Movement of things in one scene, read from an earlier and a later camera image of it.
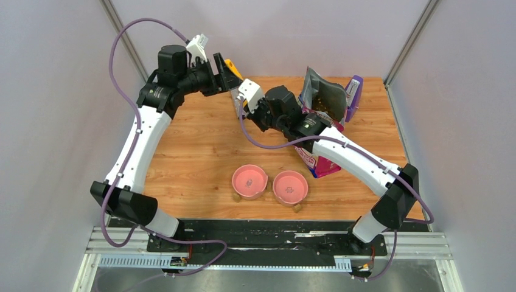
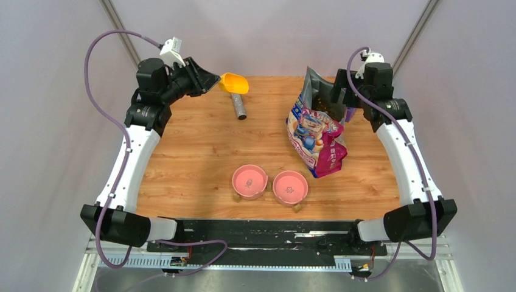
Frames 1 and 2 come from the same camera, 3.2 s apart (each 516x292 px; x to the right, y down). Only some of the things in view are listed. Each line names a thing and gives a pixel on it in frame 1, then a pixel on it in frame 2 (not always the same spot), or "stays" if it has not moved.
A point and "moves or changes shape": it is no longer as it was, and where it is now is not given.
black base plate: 257,239 stays
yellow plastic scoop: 231,66 moves or changes shape
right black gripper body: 262,117 → 352,98
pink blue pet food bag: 318,95 stays
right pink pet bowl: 290,187 stays
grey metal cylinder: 236,96 stays
